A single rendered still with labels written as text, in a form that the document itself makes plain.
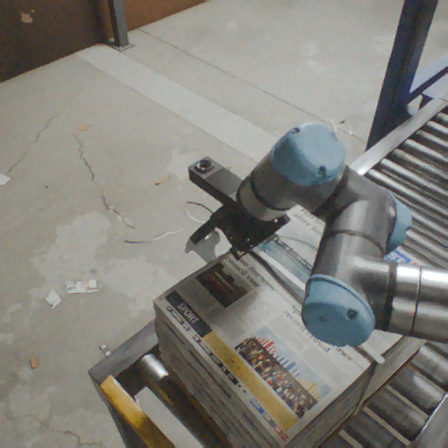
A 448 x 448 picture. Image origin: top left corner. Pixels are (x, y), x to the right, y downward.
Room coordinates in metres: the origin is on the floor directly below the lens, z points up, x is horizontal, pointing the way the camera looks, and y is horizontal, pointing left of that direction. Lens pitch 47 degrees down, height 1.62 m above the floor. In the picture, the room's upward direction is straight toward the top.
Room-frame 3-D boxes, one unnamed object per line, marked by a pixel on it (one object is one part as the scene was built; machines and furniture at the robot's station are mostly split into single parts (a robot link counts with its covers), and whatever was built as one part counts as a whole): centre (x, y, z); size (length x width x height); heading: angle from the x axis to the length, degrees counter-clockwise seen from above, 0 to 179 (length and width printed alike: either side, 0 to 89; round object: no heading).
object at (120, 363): (0.86, -0.23, 0.74); 1.34 x 0.05 x 0.12; 135
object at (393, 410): (0.46, -0.18, 0.77); 0.47 x 0.05 x 0.05; 45
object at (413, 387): (0.51, -0.23, 0.77); 0.47 x 0.05 x 0.05; 45
